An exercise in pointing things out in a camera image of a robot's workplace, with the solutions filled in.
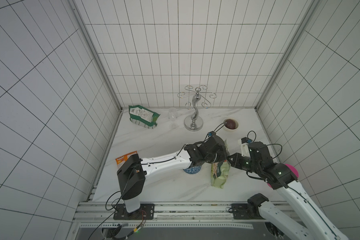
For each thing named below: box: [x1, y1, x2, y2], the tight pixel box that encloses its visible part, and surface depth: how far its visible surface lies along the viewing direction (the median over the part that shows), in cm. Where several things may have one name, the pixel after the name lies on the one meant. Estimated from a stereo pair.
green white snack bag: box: [128, 105, 161, 129], surface depth 103 cm
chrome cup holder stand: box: [177, 85, 217, 132], surface depth 92 cm
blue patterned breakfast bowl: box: [182, 165, 202, 175], surface depth 87 cm
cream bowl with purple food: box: [223, 117, 239, 132], surface depth 105 cm
